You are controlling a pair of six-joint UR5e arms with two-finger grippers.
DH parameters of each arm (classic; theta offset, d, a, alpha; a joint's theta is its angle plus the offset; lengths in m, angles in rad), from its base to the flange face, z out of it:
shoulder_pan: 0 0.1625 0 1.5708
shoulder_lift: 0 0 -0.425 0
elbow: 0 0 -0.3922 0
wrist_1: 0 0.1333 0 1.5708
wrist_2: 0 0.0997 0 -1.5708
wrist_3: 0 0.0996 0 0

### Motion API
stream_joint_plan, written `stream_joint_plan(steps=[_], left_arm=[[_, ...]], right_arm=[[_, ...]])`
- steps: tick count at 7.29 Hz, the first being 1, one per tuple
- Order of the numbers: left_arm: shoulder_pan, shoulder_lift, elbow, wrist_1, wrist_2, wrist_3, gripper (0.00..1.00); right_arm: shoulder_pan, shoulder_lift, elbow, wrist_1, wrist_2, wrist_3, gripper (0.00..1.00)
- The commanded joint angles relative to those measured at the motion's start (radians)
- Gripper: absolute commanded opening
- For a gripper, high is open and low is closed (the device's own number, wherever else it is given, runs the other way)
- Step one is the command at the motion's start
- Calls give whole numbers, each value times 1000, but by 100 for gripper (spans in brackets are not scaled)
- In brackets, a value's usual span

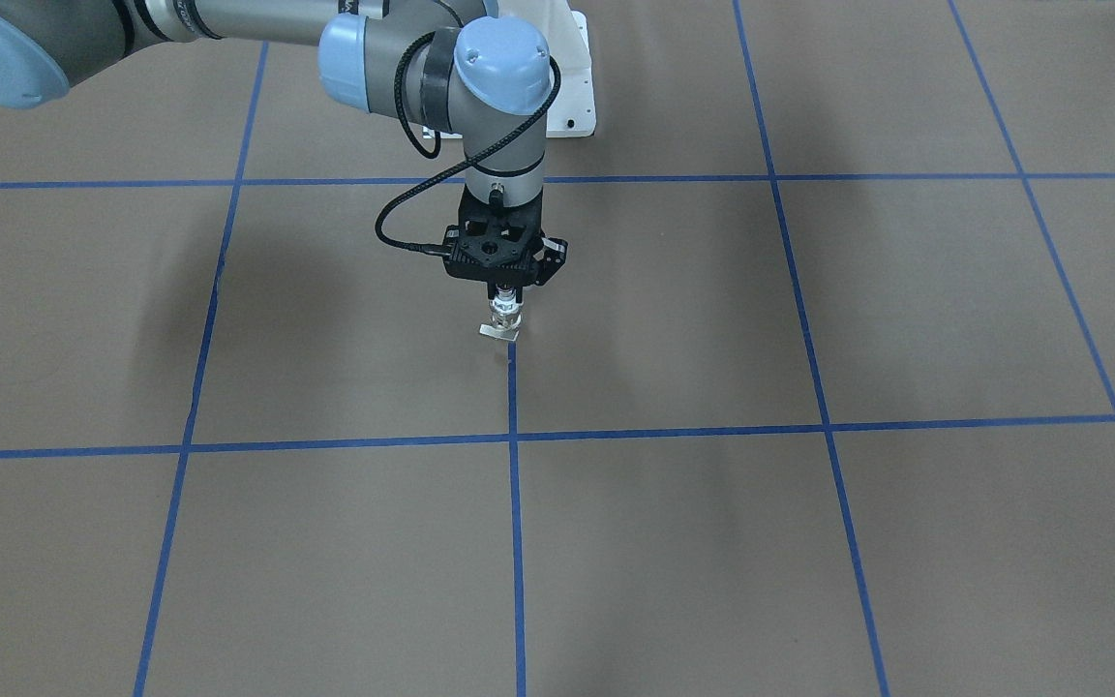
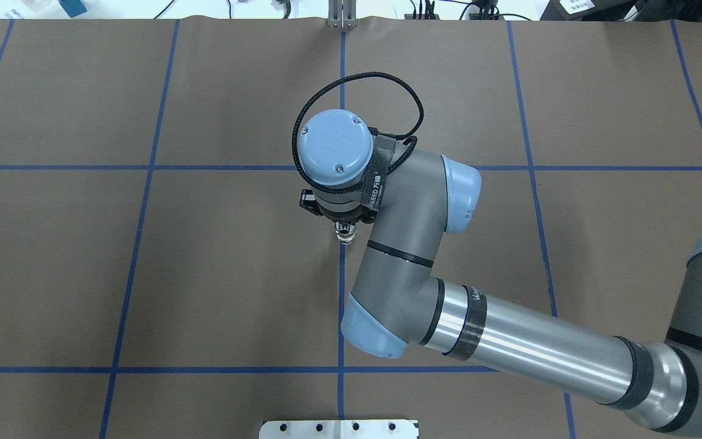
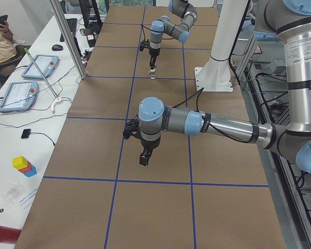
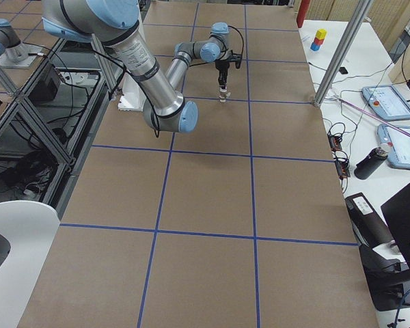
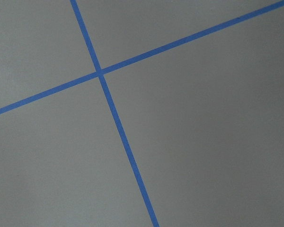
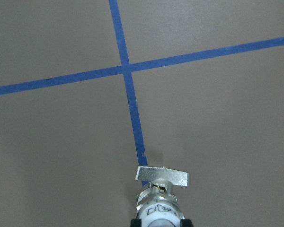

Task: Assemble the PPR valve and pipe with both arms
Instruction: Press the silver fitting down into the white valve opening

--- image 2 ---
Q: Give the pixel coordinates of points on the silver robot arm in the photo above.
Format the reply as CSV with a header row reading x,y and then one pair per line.
x,y
586,292

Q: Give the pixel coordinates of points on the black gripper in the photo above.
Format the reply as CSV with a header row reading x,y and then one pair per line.
x,y
339,215

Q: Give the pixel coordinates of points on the white PPR valve with handle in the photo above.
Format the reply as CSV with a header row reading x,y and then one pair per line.
x,y
345,232

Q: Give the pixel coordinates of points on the aluminium frame post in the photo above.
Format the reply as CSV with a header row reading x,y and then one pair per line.
x,y
342,14

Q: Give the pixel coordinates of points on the white central pedestal column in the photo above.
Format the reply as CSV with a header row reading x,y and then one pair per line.
x,y
341,428

